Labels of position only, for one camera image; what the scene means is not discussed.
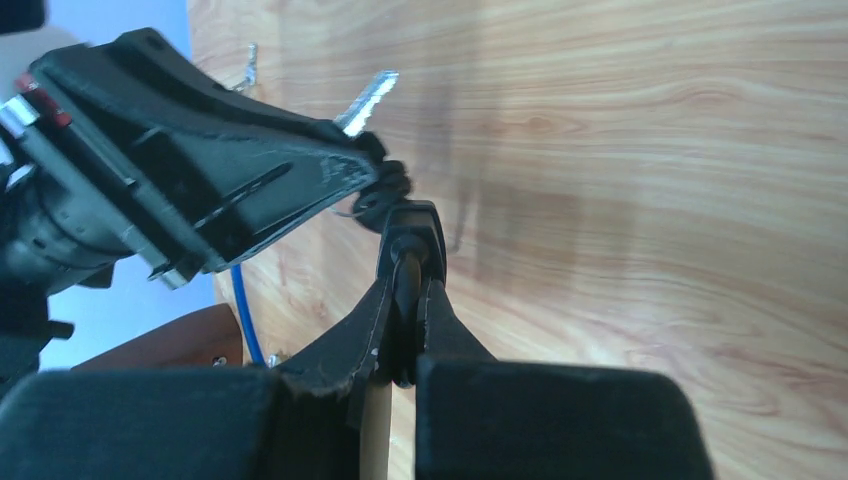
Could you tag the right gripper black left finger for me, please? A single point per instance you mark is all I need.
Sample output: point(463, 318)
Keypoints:
point(350, 359)

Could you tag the brown wooden block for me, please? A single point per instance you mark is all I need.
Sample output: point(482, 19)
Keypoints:
point(207, 337)

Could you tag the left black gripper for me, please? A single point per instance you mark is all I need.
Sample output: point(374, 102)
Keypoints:
point(126, 159)

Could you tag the blue cable lock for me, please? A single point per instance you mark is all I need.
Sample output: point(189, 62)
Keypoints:
point(250, 336)

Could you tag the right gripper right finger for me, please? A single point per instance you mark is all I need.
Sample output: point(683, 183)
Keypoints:
point(444, 341)

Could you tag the black-headed keys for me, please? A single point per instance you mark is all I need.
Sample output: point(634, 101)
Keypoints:
point(371, 132)

